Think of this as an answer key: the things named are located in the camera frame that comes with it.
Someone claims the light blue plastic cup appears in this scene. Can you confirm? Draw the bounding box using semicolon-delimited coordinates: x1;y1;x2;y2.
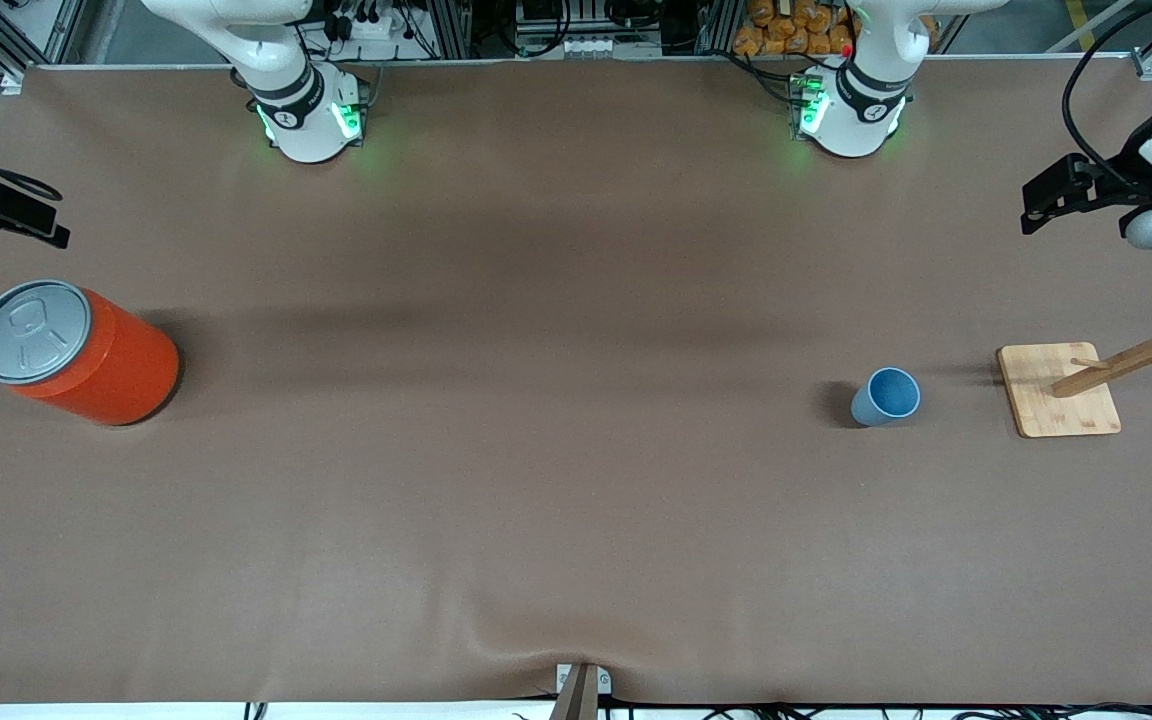
850;367;922;429

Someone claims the orange can with grey lid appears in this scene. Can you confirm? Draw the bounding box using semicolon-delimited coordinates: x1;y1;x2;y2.
0;279;181;428

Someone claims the wooden mug tree rack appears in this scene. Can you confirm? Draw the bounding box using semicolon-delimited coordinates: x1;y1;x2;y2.
996;275;1152;439

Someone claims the bag of orange snacks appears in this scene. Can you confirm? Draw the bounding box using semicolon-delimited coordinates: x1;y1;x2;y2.
733;0;937;58

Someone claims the white power strip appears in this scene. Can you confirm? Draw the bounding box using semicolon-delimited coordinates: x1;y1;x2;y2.
324;0;415;43

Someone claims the brown table mat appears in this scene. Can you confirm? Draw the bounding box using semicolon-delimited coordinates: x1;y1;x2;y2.
0;55;1152;706

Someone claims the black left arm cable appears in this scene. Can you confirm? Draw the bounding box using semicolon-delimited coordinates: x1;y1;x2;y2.
1061;0;1152;196

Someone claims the metal bracket with wooden strut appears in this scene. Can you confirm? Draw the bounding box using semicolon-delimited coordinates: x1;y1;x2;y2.
548;662;613;720

